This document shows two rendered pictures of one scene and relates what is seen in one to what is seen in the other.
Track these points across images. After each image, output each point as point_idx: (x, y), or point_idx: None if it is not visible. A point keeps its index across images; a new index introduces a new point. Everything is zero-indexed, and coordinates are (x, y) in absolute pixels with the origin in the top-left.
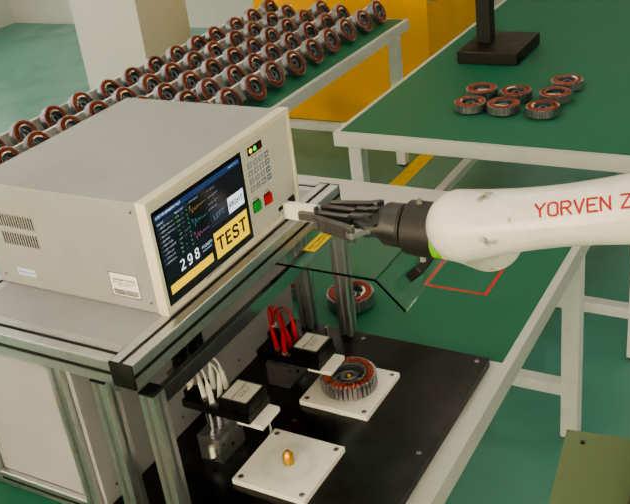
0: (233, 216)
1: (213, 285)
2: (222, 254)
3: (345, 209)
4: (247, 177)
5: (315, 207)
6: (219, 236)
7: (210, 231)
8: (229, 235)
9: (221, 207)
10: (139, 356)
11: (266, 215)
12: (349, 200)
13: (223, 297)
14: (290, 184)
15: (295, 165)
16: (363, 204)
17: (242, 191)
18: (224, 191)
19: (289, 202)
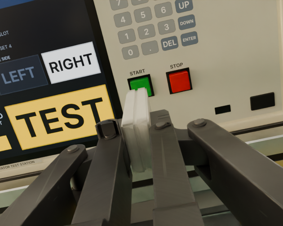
0: (64, 90)
1: None
2: (34, 145)
3: (156, 180)
4: (111, 25)
5: (107, 121)
6: (23, 114)
7: None
8: (53, 119)
9: (25, 65)
10: None
11: (173, 111)
12: (247, 146)
13: None
14: (265, 71)
15: None
16: (273, 206)
17: (92, 49)
18: (33, 37)
19: (137, 91)
